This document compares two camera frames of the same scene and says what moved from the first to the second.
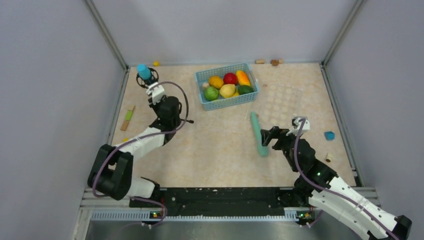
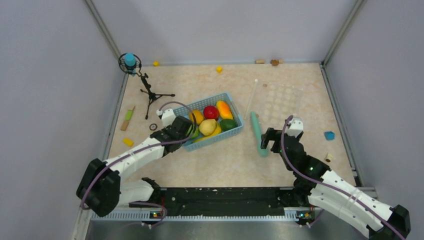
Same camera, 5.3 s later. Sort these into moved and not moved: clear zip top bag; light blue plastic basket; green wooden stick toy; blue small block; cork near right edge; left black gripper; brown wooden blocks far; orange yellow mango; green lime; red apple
Moved: red apple; light blue plastic basket; left black gripper; green lime; orange yellow mango
Not moved: green wooden stick toy; clear zip top bag; cork near right edge; brown wooden blocks far; blue small block
